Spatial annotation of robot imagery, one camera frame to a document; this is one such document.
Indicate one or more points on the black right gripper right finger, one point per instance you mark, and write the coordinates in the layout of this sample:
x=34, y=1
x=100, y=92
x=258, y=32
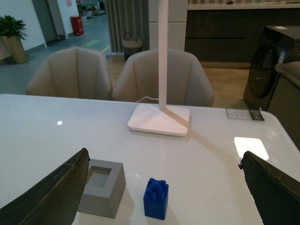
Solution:
x=275, y=193

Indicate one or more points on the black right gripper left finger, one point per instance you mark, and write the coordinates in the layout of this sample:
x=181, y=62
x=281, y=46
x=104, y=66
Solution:
x=55, y=199

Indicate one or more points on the blue plastic part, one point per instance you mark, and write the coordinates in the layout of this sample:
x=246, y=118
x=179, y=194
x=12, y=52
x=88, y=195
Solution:
x=155, y=199

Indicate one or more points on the gray square base block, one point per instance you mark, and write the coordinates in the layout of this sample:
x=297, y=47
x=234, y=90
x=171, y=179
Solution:
x=104, y=188

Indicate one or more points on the white desk lamp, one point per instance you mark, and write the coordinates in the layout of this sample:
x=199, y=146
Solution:
x=161, y=119

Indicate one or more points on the beige left chair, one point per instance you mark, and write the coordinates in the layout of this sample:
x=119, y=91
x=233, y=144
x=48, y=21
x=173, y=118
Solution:
x=75, y=72

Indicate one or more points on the beige chair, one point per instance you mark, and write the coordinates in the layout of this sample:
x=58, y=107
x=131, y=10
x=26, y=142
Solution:
x=187, y=83
x=75, y=72

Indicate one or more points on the beige right chair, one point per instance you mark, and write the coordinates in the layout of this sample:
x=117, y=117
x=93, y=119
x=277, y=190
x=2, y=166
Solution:
x=187, y=83

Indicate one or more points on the black washing machine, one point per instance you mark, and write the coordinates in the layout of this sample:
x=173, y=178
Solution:
x=277, y=44

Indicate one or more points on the dark kitchen counter cabinet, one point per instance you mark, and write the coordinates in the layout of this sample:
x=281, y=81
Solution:
x=225, y=33

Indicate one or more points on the green potted plant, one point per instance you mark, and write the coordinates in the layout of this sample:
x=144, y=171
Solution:
x=12, y=31

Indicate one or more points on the gray curtain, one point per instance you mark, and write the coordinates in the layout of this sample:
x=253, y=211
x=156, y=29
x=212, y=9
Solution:
x=127, y=16

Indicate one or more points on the woven basket with handles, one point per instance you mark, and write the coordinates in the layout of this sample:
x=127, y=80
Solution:
x=131, y=45

